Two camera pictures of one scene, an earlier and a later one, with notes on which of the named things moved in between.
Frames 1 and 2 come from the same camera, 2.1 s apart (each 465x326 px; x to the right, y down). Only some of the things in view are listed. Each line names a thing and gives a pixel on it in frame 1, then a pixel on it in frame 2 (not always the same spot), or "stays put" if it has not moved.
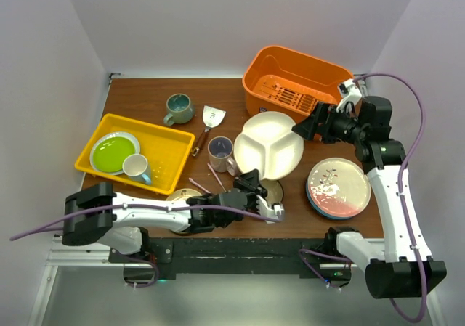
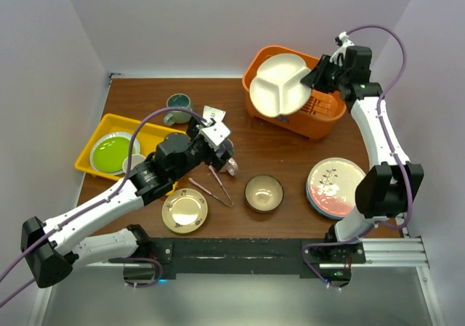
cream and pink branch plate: x=338 y=188 stays put
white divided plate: x=268 y=142 -> x=277 y=88
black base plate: x=315 y=258 stays put
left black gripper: x=249 y=181 -> x=213 y=159
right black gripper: x=323 y=112 -> x=314 y=79
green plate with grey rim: x=108 y=151 stays put
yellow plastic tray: x=166 y=150 stays put
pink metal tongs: x=203 y=189 stays put
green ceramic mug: x=180 y=109 stays put
